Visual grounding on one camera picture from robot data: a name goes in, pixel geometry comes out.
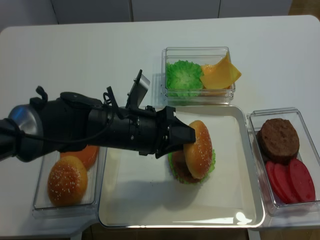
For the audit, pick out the brown patty in box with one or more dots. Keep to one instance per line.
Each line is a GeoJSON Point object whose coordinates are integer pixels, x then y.
{"type": "Point", "coordinates": [279, 140]}
{"type": "Point", "coordinates": [266, 157]}

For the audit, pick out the sesame bun top in box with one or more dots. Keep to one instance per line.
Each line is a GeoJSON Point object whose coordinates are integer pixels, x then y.
{"type": "Point", "coordinates": [67, 182]}

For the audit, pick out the green lettuce leaf on burger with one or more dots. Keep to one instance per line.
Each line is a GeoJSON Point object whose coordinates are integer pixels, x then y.
{"type": "Point", "coordinates": [211, 168]}

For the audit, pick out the middle red tomato slice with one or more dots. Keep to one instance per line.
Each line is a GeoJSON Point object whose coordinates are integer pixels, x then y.
{"type": "Point", "coordinates": [282, 180]}

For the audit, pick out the clear box with buns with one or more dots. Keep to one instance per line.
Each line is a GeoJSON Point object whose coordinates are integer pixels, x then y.
{"type": "Point", "coordinates": [42, 206]}

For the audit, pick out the left red tomato slice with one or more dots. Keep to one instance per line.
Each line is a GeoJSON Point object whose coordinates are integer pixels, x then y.
{"type": "Point", "coordinates": [270, 172]}

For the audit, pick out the top brown patty in box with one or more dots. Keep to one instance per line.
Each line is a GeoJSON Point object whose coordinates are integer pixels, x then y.
{"type": "Point", "coordinates": [279, 140]}

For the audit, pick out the green lettuce in box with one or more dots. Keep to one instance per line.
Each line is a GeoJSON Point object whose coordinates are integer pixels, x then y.
{"type": "Point", "coordinates": [183, 76]}

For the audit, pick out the brown beef patty on burger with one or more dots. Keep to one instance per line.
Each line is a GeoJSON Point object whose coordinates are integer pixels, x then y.
{"type": "Point", "coordinates": [180, 169]}

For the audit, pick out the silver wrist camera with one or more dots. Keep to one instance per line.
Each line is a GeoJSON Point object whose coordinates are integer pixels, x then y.
{"type": "Point", "coordinates": [138, 91]}

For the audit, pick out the clear box with lettuce cheese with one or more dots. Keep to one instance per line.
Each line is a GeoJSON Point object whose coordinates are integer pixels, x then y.
{"type": "Point", "coordinates": [201, 56]}

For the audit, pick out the clear box with patties tomatoes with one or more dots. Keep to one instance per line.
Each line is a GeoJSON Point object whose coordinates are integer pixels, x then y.
{"type": "Point", "coordinates": [308, 155]}

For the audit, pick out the sesame bun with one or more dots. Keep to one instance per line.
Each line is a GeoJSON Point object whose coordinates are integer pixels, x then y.
{"type": "Point", "coordinates": [67, 182]}
{"type": "Point", "coordinates": [199, 155]}

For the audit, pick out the plain brown bun half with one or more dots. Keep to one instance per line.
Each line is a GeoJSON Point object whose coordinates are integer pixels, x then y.
{"type": "Point", "coordinates": [87, 156]}

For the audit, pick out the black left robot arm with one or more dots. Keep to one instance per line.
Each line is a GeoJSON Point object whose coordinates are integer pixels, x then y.
{"type": "Point", "coordinates": [74, 121]}

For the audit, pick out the red tomato slice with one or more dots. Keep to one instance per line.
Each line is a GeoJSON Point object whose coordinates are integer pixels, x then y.
{"type": "Point", "coordinates": [270, 172]}
{"type": "Point", "coordinates": [282, 180]}
{"type": "Point", "coordinates": [301, 181]}

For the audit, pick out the white metal serving tray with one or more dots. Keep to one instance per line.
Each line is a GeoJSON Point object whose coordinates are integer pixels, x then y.
{"type": "Point", "coordinates": [250, 215]}

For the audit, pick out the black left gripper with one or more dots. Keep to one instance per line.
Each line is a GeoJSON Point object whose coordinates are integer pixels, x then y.
{"type": "Point", "coordinates": [148, 131]}

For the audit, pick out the yellow cheese slice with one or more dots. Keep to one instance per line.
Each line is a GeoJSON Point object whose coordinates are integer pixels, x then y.
{"type": "Point", "coordinates": [220, 75]}

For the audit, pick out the right red tomato slice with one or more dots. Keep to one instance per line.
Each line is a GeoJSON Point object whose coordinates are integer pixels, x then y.
{"type": "Point", "coordinates": [301, 181]}

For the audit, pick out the lower brown patty in box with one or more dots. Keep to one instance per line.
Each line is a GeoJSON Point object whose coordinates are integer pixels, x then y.
{"type": "Point", "coordinates": [266, 157]}

